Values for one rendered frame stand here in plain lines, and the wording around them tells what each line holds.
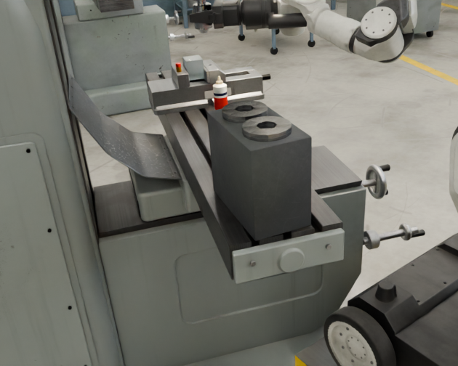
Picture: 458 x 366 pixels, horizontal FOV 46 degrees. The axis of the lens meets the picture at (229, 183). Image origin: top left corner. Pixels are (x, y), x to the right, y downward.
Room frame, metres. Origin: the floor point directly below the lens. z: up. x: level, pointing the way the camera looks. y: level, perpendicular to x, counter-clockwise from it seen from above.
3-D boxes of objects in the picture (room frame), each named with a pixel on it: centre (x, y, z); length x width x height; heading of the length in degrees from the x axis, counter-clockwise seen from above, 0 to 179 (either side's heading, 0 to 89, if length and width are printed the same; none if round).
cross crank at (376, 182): (1.54, -0.45, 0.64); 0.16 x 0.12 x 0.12; 103
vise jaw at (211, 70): (1.64, 0.03, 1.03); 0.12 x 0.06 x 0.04; 12
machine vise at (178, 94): (1.63, 0.05, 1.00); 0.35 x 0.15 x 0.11; 102
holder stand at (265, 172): (0.95, -0.06, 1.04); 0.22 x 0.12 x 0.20; 20
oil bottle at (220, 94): (1.51, 0.01, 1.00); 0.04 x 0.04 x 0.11
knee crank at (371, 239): (1.41, -0.51, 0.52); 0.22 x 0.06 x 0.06; 103
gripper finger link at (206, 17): (1.40, 0.04, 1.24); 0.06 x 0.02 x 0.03; 85
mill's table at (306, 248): (1.43, 0.03, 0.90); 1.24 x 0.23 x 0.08; 13
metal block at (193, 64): (1.63, 0.08, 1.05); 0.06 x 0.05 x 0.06; 12
